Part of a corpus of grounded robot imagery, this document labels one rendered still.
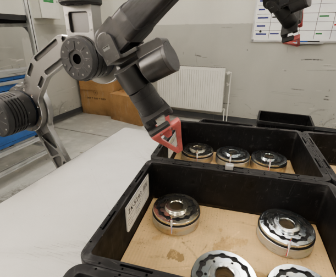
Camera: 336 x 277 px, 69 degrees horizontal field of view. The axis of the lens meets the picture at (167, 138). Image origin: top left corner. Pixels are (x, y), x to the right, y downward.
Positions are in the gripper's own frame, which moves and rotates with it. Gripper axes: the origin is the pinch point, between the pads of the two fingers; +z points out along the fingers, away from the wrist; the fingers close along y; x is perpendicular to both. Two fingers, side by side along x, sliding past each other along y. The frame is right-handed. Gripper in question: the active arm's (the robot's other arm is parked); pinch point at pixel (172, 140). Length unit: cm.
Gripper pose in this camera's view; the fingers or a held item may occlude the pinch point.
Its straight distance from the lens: 57.4
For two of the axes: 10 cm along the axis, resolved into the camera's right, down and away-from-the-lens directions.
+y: -2.2, -3.5, 9.1
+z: 5.0, 7.6, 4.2
